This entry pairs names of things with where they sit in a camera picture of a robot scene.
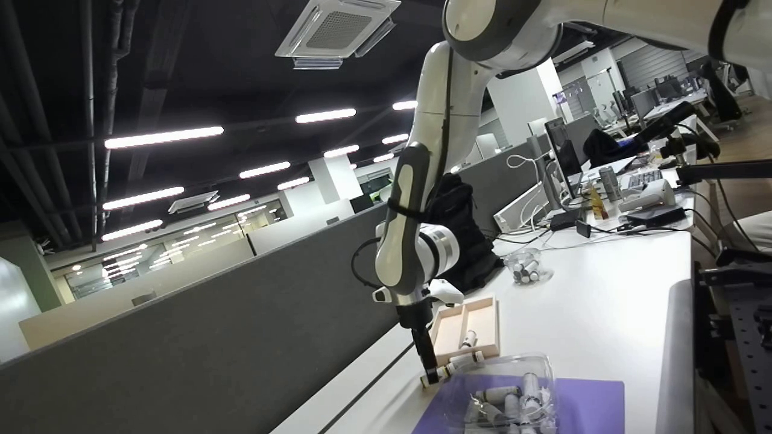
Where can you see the ceiling air conditioner unit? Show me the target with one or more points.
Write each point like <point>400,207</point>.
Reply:
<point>330,32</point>

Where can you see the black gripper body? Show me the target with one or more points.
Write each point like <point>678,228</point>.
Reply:
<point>412,309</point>

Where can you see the black backpack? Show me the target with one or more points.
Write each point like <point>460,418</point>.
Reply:
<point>452,208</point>

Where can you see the grey partition wall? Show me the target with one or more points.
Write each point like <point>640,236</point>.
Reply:
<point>230,355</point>

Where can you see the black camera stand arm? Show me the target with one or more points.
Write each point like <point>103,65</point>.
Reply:
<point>725,171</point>

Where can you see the black perforated breadboard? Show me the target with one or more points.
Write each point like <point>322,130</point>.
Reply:
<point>740,315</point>

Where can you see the clear glass dish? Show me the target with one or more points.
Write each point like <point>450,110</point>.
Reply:
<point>527,269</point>

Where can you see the small bottle inside box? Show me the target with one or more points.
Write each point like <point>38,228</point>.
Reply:
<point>468,341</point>

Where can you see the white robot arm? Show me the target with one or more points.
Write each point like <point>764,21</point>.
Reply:
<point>485,42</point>

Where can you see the white keyboard box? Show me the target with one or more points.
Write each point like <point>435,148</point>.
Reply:
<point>521,212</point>

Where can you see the wooden compartment box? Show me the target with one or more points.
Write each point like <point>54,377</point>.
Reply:
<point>454,321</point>

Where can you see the clear plastic container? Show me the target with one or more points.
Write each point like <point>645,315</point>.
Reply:
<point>509,397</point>

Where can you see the purple mat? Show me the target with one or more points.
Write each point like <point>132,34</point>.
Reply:
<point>582,407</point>

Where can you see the black computer monitor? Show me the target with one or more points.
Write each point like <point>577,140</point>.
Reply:
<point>568,145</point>

